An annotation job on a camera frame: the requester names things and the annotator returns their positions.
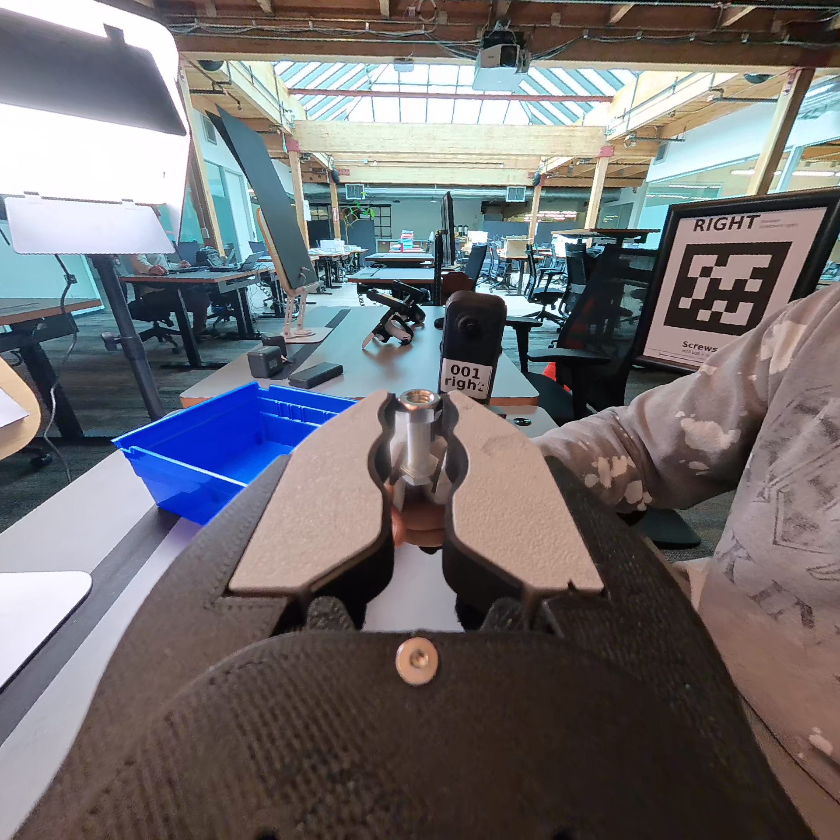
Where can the row of black office chairs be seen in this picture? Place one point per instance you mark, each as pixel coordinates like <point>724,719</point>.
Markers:
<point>518,262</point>

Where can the black cube adapter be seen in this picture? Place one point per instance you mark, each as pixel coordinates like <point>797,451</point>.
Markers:
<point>266,363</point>

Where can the black light stand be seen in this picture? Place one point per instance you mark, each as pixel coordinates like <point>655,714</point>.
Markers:
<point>128,328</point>

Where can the wooden-top office desk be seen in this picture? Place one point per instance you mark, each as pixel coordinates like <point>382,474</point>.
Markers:
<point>197,277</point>
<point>39,308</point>

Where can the thin black monitor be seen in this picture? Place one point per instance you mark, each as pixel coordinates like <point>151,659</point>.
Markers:
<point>447,229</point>

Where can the brown chair back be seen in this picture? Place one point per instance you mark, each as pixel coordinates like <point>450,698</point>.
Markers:
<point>457,282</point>

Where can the ceiling projector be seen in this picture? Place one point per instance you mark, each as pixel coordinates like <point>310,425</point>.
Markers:
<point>499,62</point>

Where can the black tilted panel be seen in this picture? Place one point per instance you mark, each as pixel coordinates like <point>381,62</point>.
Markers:
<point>262,197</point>

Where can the person's right forearm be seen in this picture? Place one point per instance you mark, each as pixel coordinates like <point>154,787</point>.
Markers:
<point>623,446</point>

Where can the framed checkered marker sign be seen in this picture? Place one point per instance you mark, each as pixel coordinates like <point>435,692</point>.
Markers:
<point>735,282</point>

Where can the wooden board stand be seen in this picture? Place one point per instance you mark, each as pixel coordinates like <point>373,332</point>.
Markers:
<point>302,321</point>

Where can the silver hex nut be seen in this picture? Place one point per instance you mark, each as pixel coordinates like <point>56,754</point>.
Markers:
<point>417,474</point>

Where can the black flat box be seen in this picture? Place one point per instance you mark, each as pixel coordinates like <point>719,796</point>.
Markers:
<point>316,375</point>

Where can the white document stand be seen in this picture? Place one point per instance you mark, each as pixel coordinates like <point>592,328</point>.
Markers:
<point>33,610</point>

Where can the black mesh office chair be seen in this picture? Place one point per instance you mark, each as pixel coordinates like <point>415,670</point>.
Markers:
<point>590,308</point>

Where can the person's right hand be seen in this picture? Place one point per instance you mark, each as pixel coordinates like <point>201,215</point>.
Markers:
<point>420,528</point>

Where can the blue plastic bin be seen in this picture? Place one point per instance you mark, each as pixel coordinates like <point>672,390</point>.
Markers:
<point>216,453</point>

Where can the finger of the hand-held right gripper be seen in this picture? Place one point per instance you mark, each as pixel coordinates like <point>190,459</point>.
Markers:
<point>444,479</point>
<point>396,492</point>

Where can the grey neighbouring desk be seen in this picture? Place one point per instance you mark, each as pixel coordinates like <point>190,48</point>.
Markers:
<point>394,367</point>

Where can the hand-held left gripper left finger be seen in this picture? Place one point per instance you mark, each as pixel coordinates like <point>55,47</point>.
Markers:
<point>315,505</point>

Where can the green potted plant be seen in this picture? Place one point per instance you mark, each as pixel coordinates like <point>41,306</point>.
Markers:
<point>358,211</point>

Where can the wooden document board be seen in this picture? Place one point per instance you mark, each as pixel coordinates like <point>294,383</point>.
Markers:
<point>13,386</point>

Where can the printed instruction sheet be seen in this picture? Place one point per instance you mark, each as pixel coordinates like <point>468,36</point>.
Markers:
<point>10,410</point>

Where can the silver hex bolt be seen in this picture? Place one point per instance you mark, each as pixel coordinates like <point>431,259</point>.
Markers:
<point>413,439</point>

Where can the studio light panel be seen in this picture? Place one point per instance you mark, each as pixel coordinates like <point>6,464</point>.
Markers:
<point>85,151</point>

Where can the person's torso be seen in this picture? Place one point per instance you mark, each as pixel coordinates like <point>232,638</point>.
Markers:
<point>774,558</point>

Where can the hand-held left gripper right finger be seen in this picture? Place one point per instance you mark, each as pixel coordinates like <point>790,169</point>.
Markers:
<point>518,512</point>

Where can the orange object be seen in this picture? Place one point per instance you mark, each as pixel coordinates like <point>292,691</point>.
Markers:
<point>550,373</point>

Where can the idle black gripper tool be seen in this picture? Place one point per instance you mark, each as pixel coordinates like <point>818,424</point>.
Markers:
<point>394,315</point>

